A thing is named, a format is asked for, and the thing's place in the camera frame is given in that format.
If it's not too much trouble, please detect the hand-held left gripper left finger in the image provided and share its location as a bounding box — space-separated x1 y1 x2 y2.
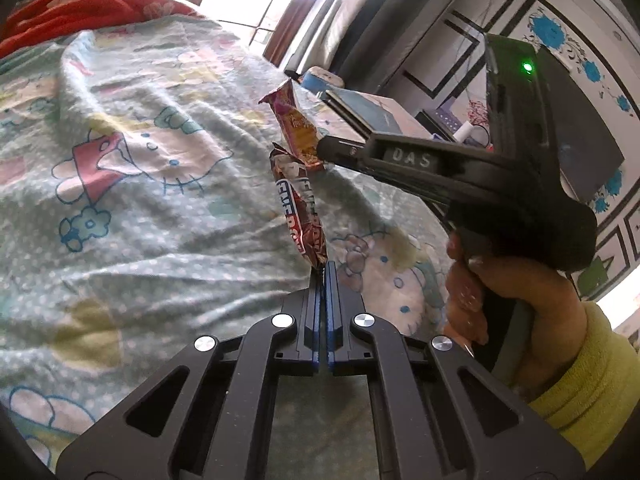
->
55 270 324 480

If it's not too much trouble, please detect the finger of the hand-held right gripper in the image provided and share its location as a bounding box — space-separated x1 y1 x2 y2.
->
320 89 376 139
316 134 373 173

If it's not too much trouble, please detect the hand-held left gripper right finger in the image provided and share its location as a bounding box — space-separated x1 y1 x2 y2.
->
325 262 586 480

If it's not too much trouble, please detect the pink orange snack wrapper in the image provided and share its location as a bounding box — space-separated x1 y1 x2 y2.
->
258 77 326 171

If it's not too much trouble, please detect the maroon snack wrapper blue band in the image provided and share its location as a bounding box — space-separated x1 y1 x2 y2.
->
270 142 329 272

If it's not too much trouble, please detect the person's right forearm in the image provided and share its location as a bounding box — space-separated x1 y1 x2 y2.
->
527 302 640 471

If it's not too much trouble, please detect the person's right hand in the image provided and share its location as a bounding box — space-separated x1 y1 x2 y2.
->
444 232 588 403

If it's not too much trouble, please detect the flat box on bedside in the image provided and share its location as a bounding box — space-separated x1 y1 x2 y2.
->
320 87 437 142

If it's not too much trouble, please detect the light blue round container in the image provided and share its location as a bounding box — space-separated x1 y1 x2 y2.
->
302 66 346 94

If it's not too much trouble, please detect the beige and navy curtain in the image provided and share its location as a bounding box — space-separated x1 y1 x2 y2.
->
284 0 362 74

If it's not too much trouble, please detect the purple box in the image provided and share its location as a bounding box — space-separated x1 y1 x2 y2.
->
434 107 464 131

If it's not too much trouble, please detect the wooden framed glass door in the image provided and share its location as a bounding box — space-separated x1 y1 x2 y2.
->
184 0 312 67

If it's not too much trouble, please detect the light blue printed blanket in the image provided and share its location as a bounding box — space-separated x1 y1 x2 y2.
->
0 20 451 476

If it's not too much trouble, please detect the red printed blanket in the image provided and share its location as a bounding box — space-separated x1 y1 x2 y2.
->
0 0 206 59

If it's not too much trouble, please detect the wall television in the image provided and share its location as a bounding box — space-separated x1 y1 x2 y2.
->
535 45 627 202

